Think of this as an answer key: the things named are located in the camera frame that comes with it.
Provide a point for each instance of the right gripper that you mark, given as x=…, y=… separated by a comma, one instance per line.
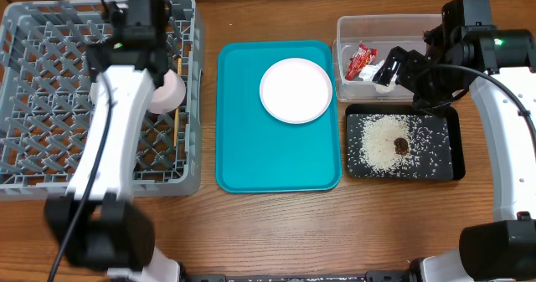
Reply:
x=407, y=79

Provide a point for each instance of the white napkin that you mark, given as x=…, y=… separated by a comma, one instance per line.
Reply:
x=369, y=71

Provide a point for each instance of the red silver snack wrapper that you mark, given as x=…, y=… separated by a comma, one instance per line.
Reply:
x=361, y=57

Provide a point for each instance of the rice grains pile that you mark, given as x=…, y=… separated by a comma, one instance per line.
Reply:
x=370, y=147

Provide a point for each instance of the brown food scrap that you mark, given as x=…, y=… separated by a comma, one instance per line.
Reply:
x=401, y=146

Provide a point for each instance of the large white plate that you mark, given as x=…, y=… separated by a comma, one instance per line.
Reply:
x=295, y=91

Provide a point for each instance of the wooden chopstick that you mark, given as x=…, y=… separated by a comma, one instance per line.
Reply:
x=176, y=113

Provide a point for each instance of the small pink plate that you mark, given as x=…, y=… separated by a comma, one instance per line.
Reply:
x=170, y=96

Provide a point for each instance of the grey bowl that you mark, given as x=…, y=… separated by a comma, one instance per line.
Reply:
x=94, y=92

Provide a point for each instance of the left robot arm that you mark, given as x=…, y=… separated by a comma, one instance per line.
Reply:
x=96, y=223

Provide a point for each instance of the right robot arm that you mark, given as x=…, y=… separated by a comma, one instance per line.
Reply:
x=468, y=54

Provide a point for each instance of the black waste tray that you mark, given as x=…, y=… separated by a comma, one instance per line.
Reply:
x=452, y=121

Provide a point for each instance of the clear plastic bin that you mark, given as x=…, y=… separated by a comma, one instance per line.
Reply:
x=381, y=32

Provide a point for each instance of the teal serving tray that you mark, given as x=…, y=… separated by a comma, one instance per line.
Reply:
x=254, y=151

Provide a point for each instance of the grey plastic dish rack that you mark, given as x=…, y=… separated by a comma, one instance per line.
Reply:
x=46, y=107

